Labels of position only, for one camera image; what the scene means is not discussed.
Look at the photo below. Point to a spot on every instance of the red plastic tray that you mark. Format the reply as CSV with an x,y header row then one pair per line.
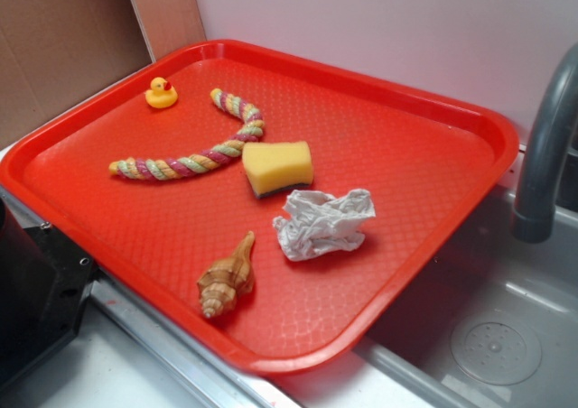
x,y
426,160

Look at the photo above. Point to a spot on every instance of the multicoloured twisted rope toy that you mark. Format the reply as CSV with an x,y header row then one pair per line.
x,y
206,161

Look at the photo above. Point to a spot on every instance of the crumpled white paper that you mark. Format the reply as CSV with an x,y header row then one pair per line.
x,y
319,223

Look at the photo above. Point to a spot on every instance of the brown cardboard panel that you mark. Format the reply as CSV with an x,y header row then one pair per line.
x,y
57,53

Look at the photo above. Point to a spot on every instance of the brown conch seashell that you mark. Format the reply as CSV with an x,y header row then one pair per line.
x,y
227,279

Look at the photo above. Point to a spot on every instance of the yellow rubber duck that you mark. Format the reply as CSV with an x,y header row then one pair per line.
x,y
161,93

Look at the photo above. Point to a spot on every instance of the grey toy faucet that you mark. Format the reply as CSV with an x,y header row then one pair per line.
x,y
548,177

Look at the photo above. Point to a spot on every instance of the grey plastic sink basin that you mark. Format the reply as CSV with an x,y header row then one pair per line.
x,y
490,321

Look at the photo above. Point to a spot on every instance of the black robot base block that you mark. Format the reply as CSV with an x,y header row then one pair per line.
x,y
45,282

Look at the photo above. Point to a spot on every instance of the yellow sponge with dark pad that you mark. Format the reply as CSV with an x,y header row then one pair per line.
x,y
277,166

